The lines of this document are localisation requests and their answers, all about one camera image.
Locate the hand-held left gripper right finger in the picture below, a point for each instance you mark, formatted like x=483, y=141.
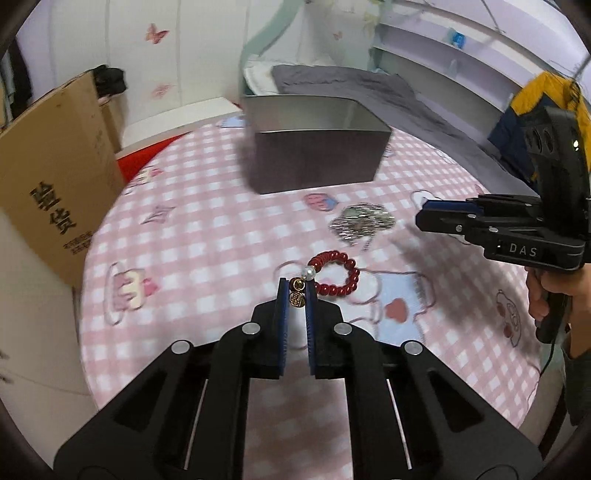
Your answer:
x=311, y=332

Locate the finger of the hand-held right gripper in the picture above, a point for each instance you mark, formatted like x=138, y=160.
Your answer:
x=445, y=206
x=443, y=221

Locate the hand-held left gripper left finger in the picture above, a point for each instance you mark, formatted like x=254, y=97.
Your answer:
x=280, y=332

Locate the grey metal tin box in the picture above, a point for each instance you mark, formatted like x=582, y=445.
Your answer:
x=318, y=161

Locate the person's right hand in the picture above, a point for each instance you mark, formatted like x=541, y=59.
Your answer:
x=536, y=295

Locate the yellow and navy jacket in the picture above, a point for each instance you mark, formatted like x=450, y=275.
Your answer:
x=531, y=101

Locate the grey blanket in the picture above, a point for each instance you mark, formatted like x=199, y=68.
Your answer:
x=406, y=101

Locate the pink checked tablecloth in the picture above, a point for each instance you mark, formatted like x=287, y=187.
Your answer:
x=207, y=240

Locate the white shelf figure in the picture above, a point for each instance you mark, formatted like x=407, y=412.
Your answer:
x=455, y=68

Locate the small blue box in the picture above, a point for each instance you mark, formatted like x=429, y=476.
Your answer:
x=458, y=38

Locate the red storage box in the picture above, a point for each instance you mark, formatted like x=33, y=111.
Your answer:
x=138, y=159

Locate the white pillow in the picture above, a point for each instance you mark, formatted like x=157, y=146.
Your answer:
x=256, y=76

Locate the white flat board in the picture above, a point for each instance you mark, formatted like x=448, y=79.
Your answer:
x=157, y=122

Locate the pink flower sticker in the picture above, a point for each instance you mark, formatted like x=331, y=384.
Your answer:
x=161, y=90

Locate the large cardboard box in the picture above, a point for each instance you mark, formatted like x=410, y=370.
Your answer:
x=51, y=175

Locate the white wardrobe doors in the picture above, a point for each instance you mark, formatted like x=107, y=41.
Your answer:
x=207, y=46

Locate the black bag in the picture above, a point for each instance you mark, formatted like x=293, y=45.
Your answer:
x=111, y=81

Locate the pink butterfly sticker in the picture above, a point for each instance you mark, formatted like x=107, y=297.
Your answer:
x=157, y=33

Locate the black hanging jacket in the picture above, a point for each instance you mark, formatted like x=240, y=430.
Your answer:
x=19, y=74

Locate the purple wall shelves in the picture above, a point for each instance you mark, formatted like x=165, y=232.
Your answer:
x=438, y=50

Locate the mint green bunk bed frame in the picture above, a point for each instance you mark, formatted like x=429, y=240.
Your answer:
x=272, y=32

